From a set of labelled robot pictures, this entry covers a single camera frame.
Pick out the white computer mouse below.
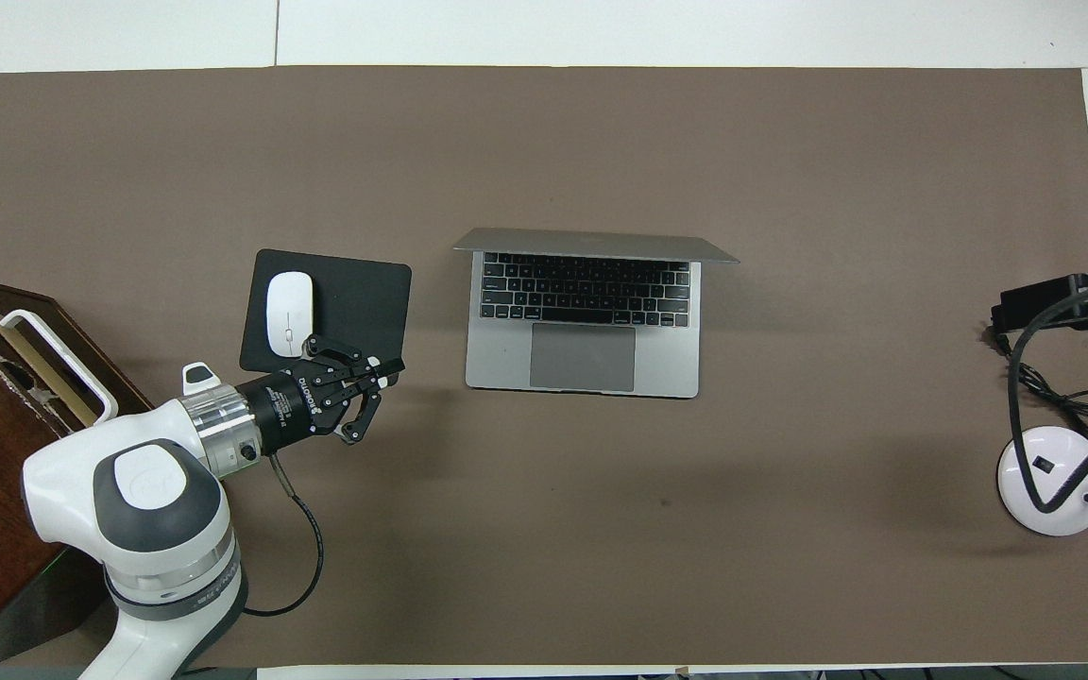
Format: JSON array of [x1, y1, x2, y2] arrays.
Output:
[[265, 271, 315, 359]]

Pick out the black lamp power cable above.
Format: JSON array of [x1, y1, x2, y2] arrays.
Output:
[[983, 321, 1088, 445]]

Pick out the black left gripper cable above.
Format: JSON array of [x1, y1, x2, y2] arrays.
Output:
[[240, 451, 326, 618]]

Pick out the white box handle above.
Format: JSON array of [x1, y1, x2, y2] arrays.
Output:
[[0, 309, 119, 424]]

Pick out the black mouse pad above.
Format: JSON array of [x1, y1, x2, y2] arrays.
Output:
[[239, 248, 413, 383]]

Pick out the brown table mat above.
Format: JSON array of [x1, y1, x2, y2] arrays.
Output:
[[0, 66, 1088, 667]]

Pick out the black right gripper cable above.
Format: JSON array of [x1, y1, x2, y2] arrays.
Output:
[[1007, 269, 1088, 516]]

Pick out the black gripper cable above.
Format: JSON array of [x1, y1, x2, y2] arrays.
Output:
[[240, 451, 326, 618], [1007, 269, 1088, 516]]

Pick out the grey laptop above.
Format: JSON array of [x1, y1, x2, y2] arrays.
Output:
[[452, 228, 740, 400]]

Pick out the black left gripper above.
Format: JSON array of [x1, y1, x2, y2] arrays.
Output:
[[240, 335, 405, 452]]

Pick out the white desk lamp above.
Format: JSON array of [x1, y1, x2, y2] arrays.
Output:
[[996, 364, 1088, 537]]

